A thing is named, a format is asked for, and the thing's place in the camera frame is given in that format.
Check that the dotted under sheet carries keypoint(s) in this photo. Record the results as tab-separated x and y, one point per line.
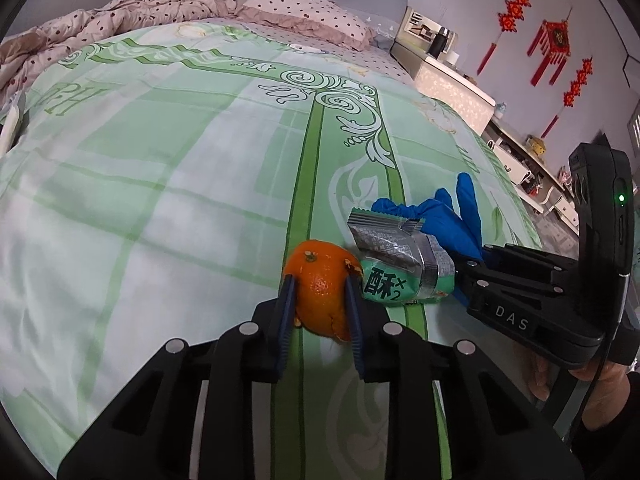
387	60

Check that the person's right hand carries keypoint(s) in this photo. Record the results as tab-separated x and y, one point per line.
607	395

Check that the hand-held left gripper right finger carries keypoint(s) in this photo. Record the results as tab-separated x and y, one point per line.
352	320

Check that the diamond red knot hanging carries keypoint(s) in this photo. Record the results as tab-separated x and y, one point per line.
556	37

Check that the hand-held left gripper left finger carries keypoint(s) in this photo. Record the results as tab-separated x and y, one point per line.
287	310

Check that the green snack wrapper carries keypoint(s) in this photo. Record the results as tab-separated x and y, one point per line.
385	280

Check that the pink dotted quilt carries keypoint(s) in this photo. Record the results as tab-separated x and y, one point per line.
75	30

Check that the yellow toy figure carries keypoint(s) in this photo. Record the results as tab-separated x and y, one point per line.
538	146

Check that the long red knot hanging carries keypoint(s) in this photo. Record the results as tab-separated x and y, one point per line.
515	5
580	77

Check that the blue glove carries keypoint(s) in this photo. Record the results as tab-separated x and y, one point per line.
450	230

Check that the black thermos bottle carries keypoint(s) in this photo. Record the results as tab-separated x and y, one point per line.
439	42

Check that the clear water bottle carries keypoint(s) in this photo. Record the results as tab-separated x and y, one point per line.
500	108

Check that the green patterned bedsheet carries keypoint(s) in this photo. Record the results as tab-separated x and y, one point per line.
150	185

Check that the person's right forearm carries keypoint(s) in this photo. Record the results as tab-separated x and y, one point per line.
610	455

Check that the white low shelf unit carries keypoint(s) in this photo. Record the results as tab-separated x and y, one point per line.
520	160

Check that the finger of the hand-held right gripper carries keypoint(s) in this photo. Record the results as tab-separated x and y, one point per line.
515	280
530	256

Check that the orange tangerine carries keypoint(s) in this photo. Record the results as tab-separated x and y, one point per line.
320	280

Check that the dotted pillow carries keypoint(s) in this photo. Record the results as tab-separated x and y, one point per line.
310	10

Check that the white bedside cabinet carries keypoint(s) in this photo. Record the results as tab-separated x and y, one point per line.
450	90

